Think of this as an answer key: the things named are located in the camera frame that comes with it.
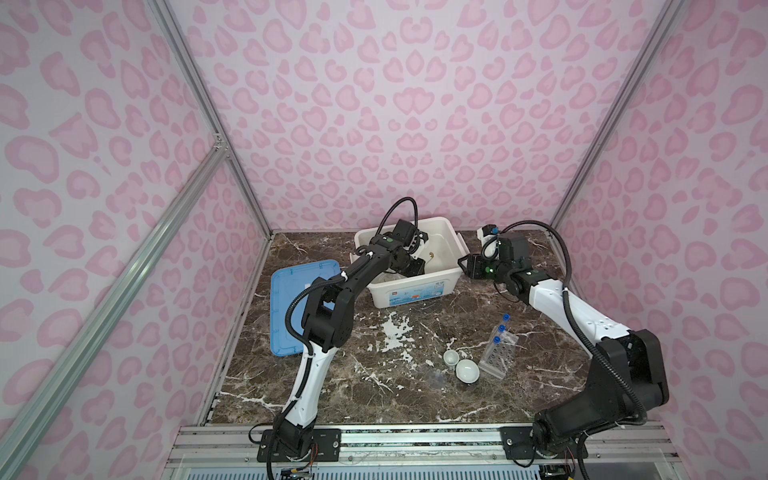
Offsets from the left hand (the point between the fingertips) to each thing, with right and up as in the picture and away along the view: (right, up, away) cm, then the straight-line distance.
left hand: (423, 267), depth 97 cm
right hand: (+12, +3, -11) cm, 16 cm away
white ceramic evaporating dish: (+11, -29, -13) cm, 34 cm away
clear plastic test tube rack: (+21, -25, -10) cm, 34 cm away
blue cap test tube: (+27, -17, +1) cm, 32 cm away
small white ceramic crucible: (+7, -26, -11) cm, 29 cm away
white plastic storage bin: (+5, -4, -5) cm, 8 cm away
